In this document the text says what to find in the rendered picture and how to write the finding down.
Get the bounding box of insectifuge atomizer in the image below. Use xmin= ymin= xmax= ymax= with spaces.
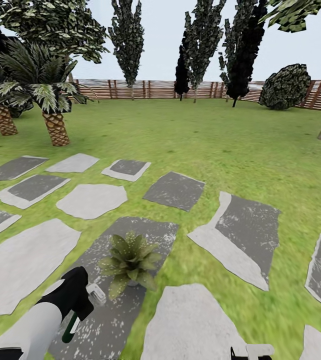
xmin=62 ymin=313 xmax=81 ymax=344

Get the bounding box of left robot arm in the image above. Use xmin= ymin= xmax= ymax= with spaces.
xmin=0 ymin=267 xmax=107 ymax=360

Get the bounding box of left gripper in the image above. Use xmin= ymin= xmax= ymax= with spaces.
xmin=72 ymin=291 xmax=94 ymax=322

